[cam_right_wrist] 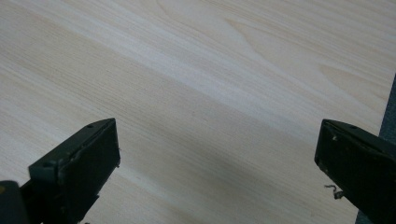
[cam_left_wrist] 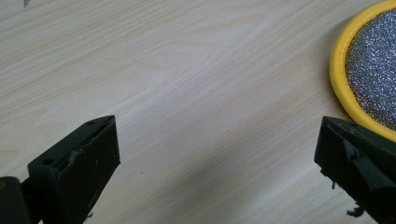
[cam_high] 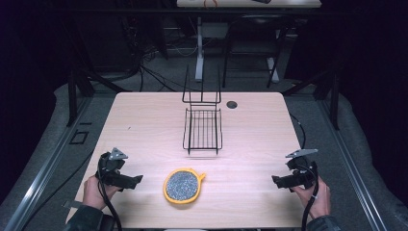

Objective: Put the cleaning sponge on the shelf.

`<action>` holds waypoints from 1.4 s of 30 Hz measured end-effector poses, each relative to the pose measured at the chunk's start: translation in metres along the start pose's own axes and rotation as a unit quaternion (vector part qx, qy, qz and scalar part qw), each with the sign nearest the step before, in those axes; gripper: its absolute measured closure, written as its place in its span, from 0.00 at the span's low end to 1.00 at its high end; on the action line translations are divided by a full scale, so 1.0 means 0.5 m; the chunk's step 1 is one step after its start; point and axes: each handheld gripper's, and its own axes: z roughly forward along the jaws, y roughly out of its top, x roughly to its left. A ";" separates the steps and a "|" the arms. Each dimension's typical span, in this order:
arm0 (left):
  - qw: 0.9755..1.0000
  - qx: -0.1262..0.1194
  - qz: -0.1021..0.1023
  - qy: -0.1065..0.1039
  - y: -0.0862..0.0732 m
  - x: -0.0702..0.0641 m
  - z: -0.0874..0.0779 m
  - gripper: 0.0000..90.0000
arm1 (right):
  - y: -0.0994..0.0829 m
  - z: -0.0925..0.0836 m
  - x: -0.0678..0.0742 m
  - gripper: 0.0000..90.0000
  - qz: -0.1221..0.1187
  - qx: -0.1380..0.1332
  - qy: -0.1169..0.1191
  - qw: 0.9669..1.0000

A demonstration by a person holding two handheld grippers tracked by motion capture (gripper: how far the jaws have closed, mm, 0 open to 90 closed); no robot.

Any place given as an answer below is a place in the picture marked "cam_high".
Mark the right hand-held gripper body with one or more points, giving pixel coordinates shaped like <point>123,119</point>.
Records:
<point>301,174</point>

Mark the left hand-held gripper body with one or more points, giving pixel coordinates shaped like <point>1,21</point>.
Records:
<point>112,168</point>

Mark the person's right hand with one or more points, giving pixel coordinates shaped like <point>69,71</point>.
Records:
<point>317,200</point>

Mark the person's left hand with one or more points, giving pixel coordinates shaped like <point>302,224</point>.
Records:
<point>93,194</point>

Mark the round yellow-rimmed grey pot holder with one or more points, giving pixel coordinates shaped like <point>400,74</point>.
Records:
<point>182,186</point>

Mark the black metal stand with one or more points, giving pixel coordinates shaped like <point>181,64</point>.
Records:
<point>73,96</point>
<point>333,96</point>

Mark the white desk leg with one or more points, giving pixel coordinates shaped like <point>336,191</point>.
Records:
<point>199,48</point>

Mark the black chair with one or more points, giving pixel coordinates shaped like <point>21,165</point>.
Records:
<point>253,35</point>

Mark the silver floor rail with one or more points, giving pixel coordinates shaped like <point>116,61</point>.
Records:
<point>349,163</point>
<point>41,173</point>

